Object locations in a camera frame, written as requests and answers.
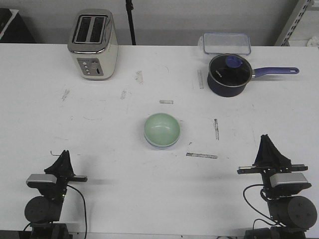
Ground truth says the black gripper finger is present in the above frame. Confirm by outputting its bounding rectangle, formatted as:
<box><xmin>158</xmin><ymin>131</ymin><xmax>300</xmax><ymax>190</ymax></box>
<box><xmin>265</xmin><ymin>134</ymin><xmax>291</xmax><ymax>167</ymax></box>
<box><xmin>44</xmin><ymin>150</ymin><xmax>66</xmax><ymax>176</ymax></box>
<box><xmin>66</xmin><ymin>150</ymin><xmax>75</xmax><ymax>176</ymax></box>
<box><xmin>253</xmin><ymin>134</ymin><xmax>267</xmax><ymax>166</ymax></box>

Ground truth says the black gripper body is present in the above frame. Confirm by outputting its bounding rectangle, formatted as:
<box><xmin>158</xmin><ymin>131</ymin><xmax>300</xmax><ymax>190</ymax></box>
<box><xmin>38</xmin><ymin>174</ymin><xmax>88</xmax><ymax>199</ymax></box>
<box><xmin>237</xmin><ymin>164</ymin><xmax>308</xmax><ymax>182</ymax></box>

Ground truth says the blue bowl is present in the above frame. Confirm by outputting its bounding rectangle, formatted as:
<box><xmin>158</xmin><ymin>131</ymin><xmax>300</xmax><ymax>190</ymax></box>
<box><xmin>144</xmin><ymin>136</ymin><xmax>179</xmax><ymax>149</ymax></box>

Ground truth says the green bowl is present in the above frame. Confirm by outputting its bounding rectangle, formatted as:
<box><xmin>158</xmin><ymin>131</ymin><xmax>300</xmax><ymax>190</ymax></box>
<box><xmin>144</xmin><ymin>113</ymin><xmax>180</xmax><ymax>148</ymax></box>

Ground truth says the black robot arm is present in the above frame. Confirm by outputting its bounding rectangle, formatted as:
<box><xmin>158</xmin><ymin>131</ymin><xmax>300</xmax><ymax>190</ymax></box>
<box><xmin>24</xmin><ymin>150</ymin><xmax>88</xmax><ymax>239</ymax></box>
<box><xmin>237</xmin><ymin>134</ymin><xmax>318</xmax><ymax>239</ymax></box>

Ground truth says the glass pot lid blue knob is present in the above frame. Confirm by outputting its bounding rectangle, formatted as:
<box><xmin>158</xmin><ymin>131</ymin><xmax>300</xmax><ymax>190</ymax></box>
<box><xmin>209</xmin><ymin>54</ymin><xmax>252</xmax><ymax>87</ymax></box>

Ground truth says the grey metal shelf upright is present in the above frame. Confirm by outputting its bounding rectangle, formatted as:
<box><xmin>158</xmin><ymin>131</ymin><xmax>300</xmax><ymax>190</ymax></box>
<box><xmin>274</xmin><ymin>0</ymin><xmax>319</xmax><ymax>47</ymax></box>

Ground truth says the white crumpled cloth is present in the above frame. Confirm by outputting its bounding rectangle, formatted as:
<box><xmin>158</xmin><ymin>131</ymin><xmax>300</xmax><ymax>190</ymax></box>
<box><xmin>307</xmin><ymin>36</ymin><xmax>319</xmax><ymax>47</ymax></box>

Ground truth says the clear plastic food container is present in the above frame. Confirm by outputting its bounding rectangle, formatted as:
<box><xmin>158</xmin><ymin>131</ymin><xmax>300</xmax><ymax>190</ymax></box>
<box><xmin>198</xmin><ymin>32</ymin><xmax>251</xmax><ymax>55</ymax></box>

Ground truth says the cream and chrome toaster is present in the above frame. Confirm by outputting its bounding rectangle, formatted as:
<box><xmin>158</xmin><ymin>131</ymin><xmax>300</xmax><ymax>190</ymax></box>
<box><xmin>67</xmin><ymin>8</ymin><xmax>119</xmax><ymax>80</ymax></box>

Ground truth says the black tripod pole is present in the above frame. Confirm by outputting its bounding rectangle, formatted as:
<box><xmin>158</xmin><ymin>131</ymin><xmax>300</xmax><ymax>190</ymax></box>
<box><xmin>125</xmin><ymin>0</ymin><xmax>136</xmax><ymax>45</ymax></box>

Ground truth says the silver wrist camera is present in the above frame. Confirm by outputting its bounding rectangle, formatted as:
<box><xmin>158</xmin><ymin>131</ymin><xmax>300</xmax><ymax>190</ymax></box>
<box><xmin>270</xmin><ymin>172</ymin><xmax>312</xmax><ymax>191</ymax></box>
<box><xmin>26</xmin><ymin>174</ymin><xmax>57</xmax><ymax>189</ymax></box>

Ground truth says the blue saucepan with handle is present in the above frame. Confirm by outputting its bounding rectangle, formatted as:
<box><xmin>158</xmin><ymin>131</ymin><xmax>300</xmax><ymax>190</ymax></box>
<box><xmin>207</xmin><ymin>53</ymin><xmax>300</xmax><ymax>97</ymax></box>

